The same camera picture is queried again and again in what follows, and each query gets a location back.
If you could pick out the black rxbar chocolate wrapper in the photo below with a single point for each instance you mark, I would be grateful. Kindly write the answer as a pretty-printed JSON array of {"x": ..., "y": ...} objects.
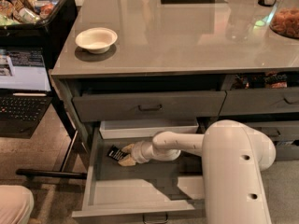
[{"x": 116, "y": 154}]

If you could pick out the grey bottom right drawer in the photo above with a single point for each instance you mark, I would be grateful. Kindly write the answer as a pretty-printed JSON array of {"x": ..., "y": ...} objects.
[{"x": 287, "y": 152}]

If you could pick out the person's beige trouser knee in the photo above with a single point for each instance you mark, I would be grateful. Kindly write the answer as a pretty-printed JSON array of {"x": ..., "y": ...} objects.
[{"x": 16, "y": 204}]

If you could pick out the grey top left drawer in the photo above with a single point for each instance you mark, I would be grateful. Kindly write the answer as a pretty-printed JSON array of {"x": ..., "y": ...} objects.
[{"x": 149, "y": 105}]

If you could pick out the grey middle right drawer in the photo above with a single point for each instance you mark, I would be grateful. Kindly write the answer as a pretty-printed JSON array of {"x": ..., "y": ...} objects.
[{"x": 278, "y": 130}]

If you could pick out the black bin of snacks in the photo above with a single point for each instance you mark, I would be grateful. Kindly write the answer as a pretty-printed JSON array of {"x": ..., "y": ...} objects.
[{"x": 37, "y": 25}]

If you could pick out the grey top right drawer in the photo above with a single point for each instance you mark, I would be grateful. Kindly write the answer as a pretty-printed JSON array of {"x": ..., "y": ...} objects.
[{"x": 260, "y": 101}]

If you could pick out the white paper bowl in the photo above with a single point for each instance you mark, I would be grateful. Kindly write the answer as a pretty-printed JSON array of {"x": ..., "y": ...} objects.
[{"x": 96, "y": 40}]

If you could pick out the black laptop computer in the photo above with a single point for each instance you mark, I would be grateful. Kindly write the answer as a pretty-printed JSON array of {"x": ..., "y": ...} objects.
[{"x": 24, "y": 91}]

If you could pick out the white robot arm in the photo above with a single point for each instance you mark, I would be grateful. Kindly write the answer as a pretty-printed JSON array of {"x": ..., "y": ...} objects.
[{"x": 233, "y": 156}]

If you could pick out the open grey middle drawer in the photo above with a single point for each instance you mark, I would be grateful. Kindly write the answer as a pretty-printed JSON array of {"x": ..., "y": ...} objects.
[{"x": 151, "y": 193}]

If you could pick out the snack bags in drawer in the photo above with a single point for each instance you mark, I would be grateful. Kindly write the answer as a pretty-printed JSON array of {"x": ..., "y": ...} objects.
[{"x": 270, "y": 80}]

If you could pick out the black cart frame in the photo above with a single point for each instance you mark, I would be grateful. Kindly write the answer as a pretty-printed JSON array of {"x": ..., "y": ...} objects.
[{"x": 61, "y": 162}]

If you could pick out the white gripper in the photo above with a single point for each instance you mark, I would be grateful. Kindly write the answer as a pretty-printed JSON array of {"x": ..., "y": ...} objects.
[{"x": 137, "y": 153}]

